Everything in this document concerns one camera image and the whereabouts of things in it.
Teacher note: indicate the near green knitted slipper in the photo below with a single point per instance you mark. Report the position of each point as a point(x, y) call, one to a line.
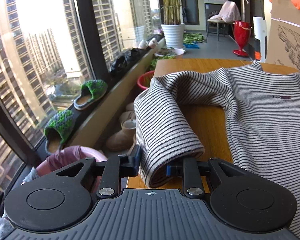
point(58, 130)

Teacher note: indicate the large cardboard box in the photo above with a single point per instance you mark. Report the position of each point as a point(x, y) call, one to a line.
point(284, 34)

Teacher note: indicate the grey striped sweater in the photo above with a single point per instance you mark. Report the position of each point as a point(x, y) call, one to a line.
point(262, 123)

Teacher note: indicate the green vegetables on floor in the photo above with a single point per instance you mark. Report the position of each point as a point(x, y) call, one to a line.
point(193, 38)

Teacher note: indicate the green knitted slipper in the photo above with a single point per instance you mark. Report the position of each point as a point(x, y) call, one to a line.
point(58, 130)
point(91, 92)

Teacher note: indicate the tan suede boots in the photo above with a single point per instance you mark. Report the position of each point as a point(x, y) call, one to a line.
point(125, 137)

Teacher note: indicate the folding chair with pink cloth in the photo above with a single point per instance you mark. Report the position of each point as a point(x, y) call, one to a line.
point(228, 14)

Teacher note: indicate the far green knitted slipper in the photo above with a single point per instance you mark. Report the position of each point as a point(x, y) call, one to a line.
point(91, 92)

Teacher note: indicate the black shoe on sill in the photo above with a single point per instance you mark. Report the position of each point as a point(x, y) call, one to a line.
point(118, 65)

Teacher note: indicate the pink laundry basket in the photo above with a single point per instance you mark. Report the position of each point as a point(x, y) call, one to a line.
point(62, 158)

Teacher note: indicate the white basin with greens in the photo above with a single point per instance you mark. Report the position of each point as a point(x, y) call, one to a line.
point(170, 52)

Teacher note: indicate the red plastic basin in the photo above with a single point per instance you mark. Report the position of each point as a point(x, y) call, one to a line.
point(144, 80)

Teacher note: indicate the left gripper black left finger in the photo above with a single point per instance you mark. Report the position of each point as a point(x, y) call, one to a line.
point(63, 198)

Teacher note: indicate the white ribbed plant pot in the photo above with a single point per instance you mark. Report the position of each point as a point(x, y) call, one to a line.
point(173, 35)

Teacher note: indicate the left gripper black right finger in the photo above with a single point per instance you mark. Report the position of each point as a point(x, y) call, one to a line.
point(236, 197)

